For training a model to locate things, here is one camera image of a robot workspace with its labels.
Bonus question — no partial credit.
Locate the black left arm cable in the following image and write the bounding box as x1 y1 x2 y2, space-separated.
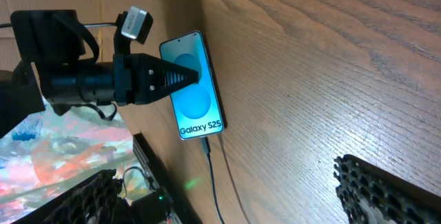
0 22 118 30

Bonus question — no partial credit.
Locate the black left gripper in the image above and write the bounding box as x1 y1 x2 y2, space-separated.
10 10 198 116

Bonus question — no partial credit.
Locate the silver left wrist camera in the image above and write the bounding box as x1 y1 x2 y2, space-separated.
121 6 154 44

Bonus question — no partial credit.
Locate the black USB charging cable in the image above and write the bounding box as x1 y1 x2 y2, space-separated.
201 136 226 224

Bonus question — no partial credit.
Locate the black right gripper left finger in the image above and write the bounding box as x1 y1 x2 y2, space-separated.
14 169 122 224

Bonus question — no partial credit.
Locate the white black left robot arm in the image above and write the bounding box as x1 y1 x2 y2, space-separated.
1 7 199 136

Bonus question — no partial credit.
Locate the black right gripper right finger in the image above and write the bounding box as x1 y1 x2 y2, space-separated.
334 154 440 223

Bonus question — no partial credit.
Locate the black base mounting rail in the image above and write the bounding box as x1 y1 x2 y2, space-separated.
131 133 202 224

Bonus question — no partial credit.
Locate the blue screen Galaxy smartphone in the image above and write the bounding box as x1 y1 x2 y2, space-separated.
159 30 225 140

